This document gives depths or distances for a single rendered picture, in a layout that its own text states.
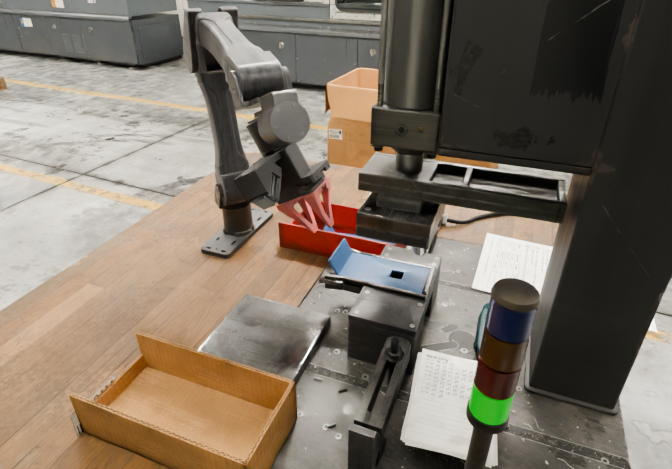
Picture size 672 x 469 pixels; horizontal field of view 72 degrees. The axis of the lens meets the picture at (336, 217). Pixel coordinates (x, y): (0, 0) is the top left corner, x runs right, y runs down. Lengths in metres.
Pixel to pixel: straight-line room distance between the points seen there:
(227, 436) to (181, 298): 0.31
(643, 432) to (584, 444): 1.35
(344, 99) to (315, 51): 2.72
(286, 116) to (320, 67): 5.10
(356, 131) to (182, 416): 2.58
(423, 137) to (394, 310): 0.26
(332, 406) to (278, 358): 0.11
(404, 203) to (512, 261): 0.43
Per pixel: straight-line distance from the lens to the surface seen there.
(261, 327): 0.77
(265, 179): 0.65
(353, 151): 3.15
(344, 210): 1.02
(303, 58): 5.82
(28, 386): 0.84
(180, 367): 0.73
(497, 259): 1.00
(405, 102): 0.59
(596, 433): 0.74
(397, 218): 0.61
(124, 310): 0.90
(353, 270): 0.77
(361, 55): 5.50
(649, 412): 2.15
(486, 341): 0.44
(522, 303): 0.41
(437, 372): 0.67
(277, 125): 0.64
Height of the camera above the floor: 1.44
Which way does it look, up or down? 29 degrees down
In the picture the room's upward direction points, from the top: straight up
